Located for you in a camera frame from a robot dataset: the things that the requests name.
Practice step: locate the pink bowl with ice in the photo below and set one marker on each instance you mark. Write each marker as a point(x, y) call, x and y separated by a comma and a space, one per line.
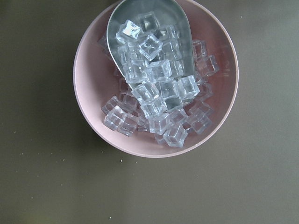
point(95, 84)

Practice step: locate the metal ice scoop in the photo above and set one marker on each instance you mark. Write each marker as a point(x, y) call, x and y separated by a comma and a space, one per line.
point(150, 42)

